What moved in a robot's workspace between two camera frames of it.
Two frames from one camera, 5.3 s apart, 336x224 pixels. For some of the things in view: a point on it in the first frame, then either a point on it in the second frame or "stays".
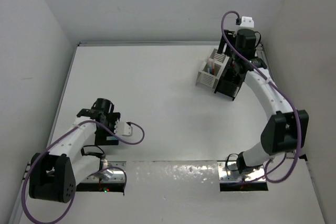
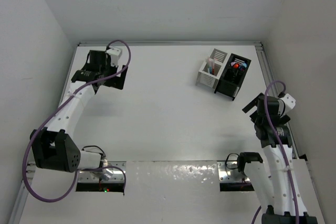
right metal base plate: (228, 172) stays
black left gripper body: (100, 136) → (115, 83)
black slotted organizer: (231, 79) stays
